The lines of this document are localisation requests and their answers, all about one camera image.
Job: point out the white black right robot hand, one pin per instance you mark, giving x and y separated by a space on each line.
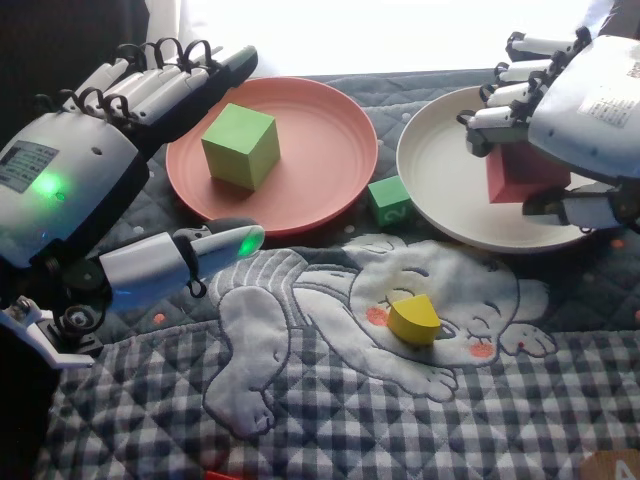
585 110

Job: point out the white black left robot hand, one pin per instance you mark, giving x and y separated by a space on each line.
65 190

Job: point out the red foam cube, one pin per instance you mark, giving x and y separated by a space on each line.
520 180

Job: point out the large green foam cube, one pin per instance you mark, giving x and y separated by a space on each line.
240 150

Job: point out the white plate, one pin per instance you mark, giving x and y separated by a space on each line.
435 160

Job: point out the small green number cube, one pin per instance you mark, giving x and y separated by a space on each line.
387 195

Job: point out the pink plate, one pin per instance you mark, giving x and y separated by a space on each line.
320 150

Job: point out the yellow quarter-round block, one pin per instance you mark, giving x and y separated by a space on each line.
412 320

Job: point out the small red block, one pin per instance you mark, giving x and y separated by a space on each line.
220 475

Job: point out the wooden letter block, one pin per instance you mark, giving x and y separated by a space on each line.
612 467

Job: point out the grey bear print quilt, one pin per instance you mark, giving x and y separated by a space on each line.
350 425

